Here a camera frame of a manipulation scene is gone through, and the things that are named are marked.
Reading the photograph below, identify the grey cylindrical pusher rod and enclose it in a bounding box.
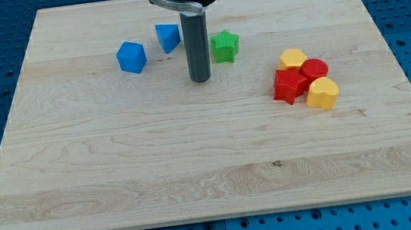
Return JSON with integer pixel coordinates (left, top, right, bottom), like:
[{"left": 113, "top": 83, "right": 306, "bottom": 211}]
[{"left": 180, "top": 12, "right": 211, "bottom": 83}]

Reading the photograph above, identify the blue cube block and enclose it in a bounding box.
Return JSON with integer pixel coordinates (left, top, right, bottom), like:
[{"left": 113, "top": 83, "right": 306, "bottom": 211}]
[{"left": 115, "top": 41, "right": 147, "bottom": 74}]

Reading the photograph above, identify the yellow heart block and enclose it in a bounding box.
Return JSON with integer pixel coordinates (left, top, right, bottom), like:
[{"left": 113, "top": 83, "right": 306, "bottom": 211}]
[{"left": 306, "top": 76, "right": 339, "bottom": 110}]

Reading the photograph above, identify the light wooden board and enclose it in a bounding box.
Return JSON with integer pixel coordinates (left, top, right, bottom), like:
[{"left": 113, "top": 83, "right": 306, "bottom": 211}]
[{"left": 0, "top": 0, "right": 411, "bottom": 230}]

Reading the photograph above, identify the yellow hexagon block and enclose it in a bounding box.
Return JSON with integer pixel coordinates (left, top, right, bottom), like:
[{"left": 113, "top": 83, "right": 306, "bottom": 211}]
[{"left": 278, "top": 48, "right": 307, "bottom": 71}]

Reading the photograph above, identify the green star block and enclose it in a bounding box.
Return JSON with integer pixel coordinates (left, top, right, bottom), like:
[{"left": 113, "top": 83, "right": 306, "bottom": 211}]
[{"left": 210, "top": 30, "right": 240, "bottom": 63}]

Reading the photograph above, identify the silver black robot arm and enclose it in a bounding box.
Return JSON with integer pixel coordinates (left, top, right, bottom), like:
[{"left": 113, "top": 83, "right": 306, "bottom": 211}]
[{"left": 148, "top": 0, "right": 217, "bottom": 83}]

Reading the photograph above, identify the blue triangular block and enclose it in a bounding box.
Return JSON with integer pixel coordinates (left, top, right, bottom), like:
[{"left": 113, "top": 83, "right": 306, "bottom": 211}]
[{"left": 154, "top": 23, "right": 181, "bottom": 54}]

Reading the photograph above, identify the red star block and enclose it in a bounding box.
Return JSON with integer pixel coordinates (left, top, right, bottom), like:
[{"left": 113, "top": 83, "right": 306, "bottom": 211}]
[{"left": 273, "top": 68, "right": 309, "bottom": 104}]

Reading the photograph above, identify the red cylinder block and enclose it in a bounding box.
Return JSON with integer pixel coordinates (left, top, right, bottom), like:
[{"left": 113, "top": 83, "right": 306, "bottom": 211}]
[{"left": 299, "top": 58, "right": 329, "bottom": 85}]

